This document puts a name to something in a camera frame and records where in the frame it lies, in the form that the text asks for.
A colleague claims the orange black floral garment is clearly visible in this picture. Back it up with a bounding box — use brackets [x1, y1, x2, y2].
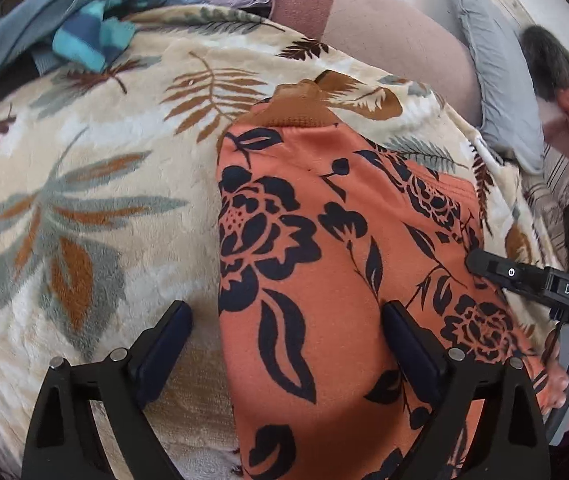
[218, 80, 560, 479]

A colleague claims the striped sofa cover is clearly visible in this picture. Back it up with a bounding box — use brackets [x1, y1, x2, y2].
[522, 145, 569, 266]

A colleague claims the grey blue pillow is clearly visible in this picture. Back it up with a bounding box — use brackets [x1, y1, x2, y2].
[449, 0, 544, 174]

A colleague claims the cream leaf print blanket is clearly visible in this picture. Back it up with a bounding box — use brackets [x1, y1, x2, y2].
[0, 6, 554, 479]

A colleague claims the pink bolster cushion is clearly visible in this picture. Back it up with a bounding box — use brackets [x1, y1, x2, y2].
[270, 0, 481, 126]

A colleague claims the teal blue striped garment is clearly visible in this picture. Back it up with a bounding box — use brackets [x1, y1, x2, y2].
[51, 0, 171, 75]

